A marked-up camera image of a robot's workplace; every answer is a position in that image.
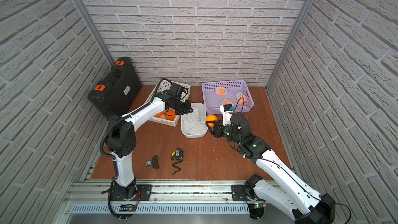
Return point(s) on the purple perforated plastic basket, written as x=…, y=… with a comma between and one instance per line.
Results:
x=212, y=101

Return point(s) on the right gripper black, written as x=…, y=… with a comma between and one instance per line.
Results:
x=218, y=127

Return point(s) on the yellow black tape measure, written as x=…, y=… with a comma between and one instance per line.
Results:
x=177, y=154

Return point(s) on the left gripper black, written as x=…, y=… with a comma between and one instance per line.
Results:
x=184, y=107

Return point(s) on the white perforated plastic basket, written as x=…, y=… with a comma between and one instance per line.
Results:
x=164, y=85

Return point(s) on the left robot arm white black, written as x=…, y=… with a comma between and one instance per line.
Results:
x=120, y=139

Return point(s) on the aluminium mounting rail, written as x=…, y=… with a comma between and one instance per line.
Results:
x=180, y=197

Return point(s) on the white foam net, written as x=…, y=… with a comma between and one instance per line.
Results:
x=199, y=127
x=188, y=122

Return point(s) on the small black gripper part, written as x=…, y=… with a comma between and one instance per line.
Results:
x=153, y=162

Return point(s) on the black plastic tool case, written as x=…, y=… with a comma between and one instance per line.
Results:
x=115, y=94

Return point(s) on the white plastic tub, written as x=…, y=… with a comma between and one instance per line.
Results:
x=197, y=107

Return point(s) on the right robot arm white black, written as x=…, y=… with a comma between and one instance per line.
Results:
x=295, y=198

